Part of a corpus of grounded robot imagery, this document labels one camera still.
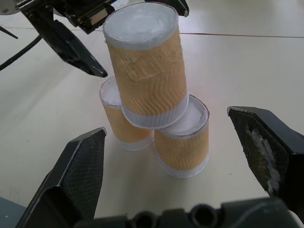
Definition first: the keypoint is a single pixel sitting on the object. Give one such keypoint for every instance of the orange ribbed paper cup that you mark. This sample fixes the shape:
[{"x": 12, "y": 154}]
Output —
[
  {"x": 118, "y": 126},
  {"x": 152, "y": 76},
  {"x": 183, "y": 154}
]

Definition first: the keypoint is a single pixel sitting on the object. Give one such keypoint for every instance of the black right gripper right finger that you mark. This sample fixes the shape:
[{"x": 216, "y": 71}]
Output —
[{"x": 268, "y": 147}]

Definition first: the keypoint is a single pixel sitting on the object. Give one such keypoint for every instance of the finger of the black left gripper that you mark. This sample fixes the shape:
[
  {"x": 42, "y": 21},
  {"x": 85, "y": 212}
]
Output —
[
  {"x": 175, "y": 4},
  {"x": 64, "y": 45}
]

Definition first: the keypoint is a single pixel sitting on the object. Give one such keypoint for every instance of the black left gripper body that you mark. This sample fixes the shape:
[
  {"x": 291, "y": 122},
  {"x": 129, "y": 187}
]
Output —
[{"x": 83, "y": 12}]

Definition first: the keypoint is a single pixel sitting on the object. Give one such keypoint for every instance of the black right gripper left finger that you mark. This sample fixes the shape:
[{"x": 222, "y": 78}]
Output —
[{"x": 71, "y": 180}]

